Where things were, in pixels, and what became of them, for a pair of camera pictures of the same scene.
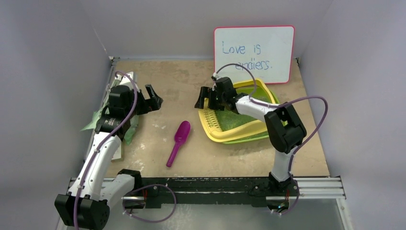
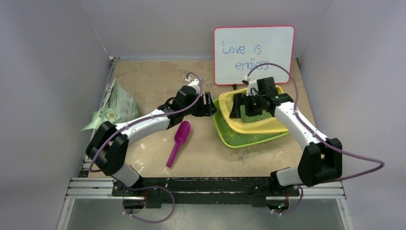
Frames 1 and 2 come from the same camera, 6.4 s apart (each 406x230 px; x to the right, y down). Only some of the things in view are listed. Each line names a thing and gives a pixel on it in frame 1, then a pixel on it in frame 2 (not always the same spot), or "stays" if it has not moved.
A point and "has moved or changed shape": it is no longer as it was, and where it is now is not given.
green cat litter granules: x=228 y=120 -> x=232 y=137
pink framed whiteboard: x=268 y=50 stays
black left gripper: x=150 y=104 -> x=207 y=109
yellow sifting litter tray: x=210 y=124 has moved or changed shape
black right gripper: x=210 y=99 -> x=244 y=108
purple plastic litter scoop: x=181 y=135 stays
